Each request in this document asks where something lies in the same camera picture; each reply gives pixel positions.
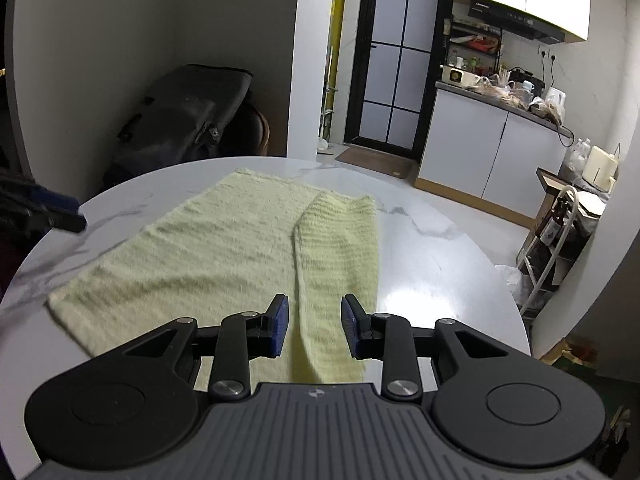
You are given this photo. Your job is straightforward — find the clear plastic food bags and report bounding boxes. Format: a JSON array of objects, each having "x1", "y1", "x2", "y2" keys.
[{"x1": 470, "y1": 72, "x2": 532, "y2": 109}]

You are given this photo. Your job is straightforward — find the black spice rack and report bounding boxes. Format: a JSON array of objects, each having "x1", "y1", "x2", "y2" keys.
[{"x1": 442, "y1": 17, "x2": 504, "y2": 74}]

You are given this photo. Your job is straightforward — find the brown doormat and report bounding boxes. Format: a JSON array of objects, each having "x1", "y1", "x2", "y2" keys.
[{"x1": 335, "y1": 146, "x2": 419, "y2": 166}]

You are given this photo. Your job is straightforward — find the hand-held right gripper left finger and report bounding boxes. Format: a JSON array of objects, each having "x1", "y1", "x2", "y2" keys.
[{"x1": 95, "y1": 293, "x2": 290, "y2": 404}]

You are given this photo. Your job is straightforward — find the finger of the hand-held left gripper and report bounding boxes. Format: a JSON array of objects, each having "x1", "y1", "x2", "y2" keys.
[
  {"x1": 27, "y1": 185, "x2": 80, "y2": 214},
  {"x1": 46, "y1": 211, "x2": 87, "y2": 234}
]

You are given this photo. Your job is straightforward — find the black countertop appliance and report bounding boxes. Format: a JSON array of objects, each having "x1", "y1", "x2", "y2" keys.
[{"x1": 510, "y1": 70, "x2": 547, "y2": 92}]

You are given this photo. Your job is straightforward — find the black range hood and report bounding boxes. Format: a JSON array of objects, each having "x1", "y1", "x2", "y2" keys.
[{"x1": 467, "y1": 0, "x2": 566, "y2": 45}]

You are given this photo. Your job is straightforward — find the yellow pipe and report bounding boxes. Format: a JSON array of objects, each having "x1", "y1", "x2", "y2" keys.
[{"x1": 322, "y1": 0, "x2": 350, "y2": 141}]

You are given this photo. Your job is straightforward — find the brown wooden chair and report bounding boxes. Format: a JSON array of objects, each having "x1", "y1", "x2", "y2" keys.
[{"x1": 235, "y1": 102, "x2": 274, "y2": 157}]

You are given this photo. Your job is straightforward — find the white flexible hose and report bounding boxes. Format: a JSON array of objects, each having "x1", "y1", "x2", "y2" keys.
[{"x1": 549, "y1": 185, "x2": 592, "y2": 292}]

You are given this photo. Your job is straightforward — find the pale yellow towel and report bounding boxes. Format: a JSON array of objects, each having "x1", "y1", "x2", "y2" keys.
[{"x1": 46, "y1": 167, "x2": 379, "y2": 387}]

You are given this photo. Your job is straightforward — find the black framed glass door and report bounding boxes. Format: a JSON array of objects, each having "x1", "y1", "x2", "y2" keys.
[{"x1": 344, "y1": 0, "x2": 457, "y2": 154}]

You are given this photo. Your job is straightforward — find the white kitchen counter cabinet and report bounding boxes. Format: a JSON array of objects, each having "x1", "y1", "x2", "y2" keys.
[{"x1": 415, "y1": 81, "x2": 576, "y2": 229}]

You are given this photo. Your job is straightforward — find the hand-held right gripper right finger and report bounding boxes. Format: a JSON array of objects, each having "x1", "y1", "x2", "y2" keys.
[{"x1": 340, "y1": 293, "x2": 537, "y2": 404}]

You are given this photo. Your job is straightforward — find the white plastic bag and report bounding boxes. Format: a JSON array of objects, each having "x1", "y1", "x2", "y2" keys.
[{"x1": 495, "y1": 262, "x2": 537, "y2": 312}]

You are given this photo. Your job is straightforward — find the cream countertop appliance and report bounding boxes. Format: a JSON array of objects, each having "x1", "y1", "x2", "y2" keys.
[{"x1": 440, "y1": 64, "x2": 479, "y2": 86}]

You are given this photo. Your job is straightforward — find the dark glass bottle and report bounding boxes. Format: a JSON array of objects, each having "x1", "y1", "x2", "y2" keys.
[{"x1": 542, "y1": 195, "x2": 574, "y2": 247}]

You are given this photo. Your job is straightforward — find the cardboard box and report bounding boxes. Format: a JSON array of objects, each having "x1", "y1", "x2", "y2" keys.
[{"x1": 539, "y1": 336, "x2": 602, "y2": 377}]

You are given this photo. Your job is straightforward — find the dark grey backpack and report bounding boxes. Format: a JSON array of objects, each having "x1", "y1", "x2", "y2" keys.
[{"x1": 102, "y1": 64, "x2": 254, "y2": 186}]

